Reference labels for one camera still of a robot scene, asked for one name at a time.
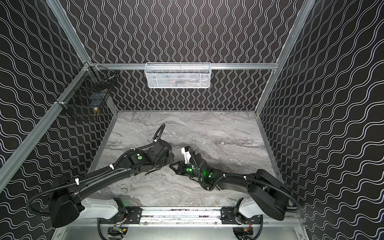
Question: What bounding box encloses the black wire wall basket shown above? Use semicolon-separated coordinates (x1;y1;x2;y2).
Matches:
62;66;118;122

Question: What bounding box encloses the aluminium corner frame post left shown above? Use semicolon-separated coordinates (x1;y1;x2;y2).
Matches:
47;0;92;64

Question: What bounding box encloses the brass padlock in basket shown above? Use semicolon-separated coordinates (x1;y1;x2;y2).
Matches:
93;108;100;118

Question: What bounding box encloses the aluminium corner frame post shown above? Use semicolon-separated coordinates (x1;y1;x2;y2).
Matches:
47;0;92;64
255;0;316;117

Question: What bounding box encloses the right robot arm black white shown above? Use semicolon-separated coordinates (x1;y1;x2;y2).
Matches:
170;147;301;221

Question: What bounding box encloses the aluminium corner frame post right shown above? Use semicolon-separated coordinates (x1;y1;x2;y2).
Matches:
255;0;316;117

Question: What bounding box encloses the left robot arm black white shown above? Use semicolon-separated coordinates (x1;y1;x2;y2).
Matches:
26;124;174;228

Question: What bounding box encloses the aluminium back horizontal rail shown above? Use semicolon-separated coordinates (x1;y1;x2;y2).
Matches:
91;63;278;71

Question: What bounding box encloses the aluminium left side rail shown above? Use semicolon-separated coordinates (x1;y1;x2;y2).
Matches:
1;67;90;191

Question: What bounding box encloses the white mesh wall basket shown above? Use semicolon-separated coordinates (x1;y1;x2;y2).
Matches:
144;67;212;89

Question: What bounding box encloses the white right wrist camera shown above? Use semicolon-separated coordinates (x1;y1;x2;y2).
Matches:
181;146;193;165

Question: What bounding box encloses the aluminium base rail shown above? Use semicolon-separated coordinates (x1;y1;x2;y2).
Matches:
52;203;308;240

